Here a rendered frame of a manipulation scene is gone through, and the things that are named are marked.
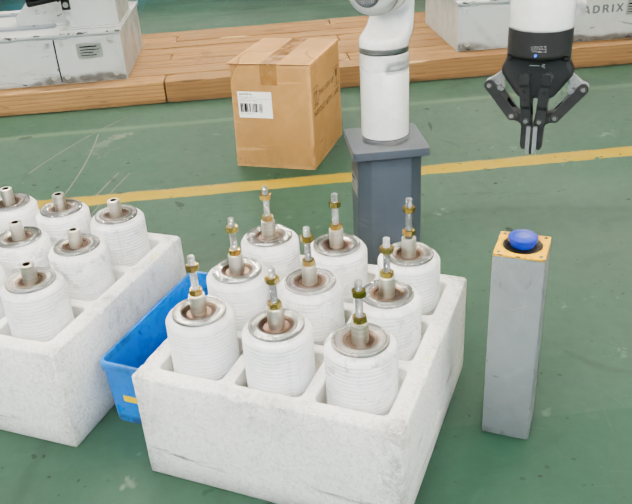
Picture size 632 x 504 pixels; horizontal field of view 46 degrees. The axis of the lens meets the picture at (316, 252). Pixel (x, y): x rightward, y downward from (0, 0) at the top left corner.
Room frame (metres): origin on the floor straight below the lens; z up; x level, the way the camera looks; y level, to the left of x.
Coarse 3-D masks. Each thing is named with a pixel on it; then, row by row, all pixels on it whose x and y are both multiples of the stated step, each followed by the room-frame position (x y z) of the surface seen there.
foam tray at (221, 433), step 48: (240, 336) 0.92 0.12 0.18; (432, 336) 0.89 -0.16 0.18; (144, 384) 0.84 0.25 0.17; (192, 384) 0.82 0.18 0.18; (240, 384) 0.83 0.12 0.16; (432, 384) 0.84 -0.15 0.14; (144, 432) 0.84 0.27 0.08; (192, 432) 0.81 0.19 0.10; (240, 432) 0.78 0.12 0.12; (288, 432) 0.75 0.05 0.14; (336, 432) 0.73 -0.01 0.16; (384, 432) 0.70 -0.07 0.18; (432, 432) 0.84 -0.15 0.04; (192, 480) 0.82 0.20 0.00; (240, 480) 0.79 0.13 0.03; (288, 480) 0.76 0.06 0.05; (336, 480) 0.73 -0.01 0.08; (384, 480) 0.70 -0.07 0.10
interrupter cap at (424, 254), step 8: (400, 248) 1.03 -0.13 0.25; (416, 248) 1.03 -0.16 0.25; (424, 248) 1.02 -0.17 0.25; (392, 256) 1.00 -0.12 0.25; (400, 256) 1.01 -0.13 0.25; (416, 256) 1.00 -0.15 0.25; (424, 256) 1.00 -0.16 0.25; (432, 256) 0.99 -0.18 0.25; (400, 264) 0.98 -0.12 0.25; (408, 264) 0.97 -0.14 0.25; (416, 264) 0.97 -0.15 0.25
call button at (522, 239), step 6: (510, 234) 0.91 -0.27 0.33; (516, 234) 0.91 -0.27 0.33; (522, 234) 0.90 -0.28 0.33; (528, 234) 0.90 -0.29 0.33; (534, 234) 0.90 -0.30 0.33; (510, 240) 0.90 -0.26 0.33; (516, 240) 0.89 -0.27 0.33; (522, 240) 0.89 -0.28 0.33; (528, 240) 0.89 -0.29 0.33; (534, 240) 0.89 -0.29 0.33; (516, 246) 0.89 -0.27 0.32; (522, 246) 0.88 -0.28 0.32; (528, 246) 0.88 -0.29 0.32
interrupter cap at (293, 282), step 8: (296, 272) 0.97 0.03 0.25; (320, 272) 0.97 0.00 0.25; (328, 272) 0.97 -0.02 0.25; (288, 280) 0.95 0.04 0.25; (296, 280) 0.95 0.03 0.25; (320, 280) 0.95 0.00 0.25; (328, 280) 0.94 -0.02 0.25; (288, 288) 0.93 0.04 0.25; (296, 288) 0.93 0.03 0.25; (304, 288) 0.93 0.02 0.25; (312, 288) 0.93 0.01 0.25; (320, 288) 0.92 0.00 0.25; (328, 288) 0.92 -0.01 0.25
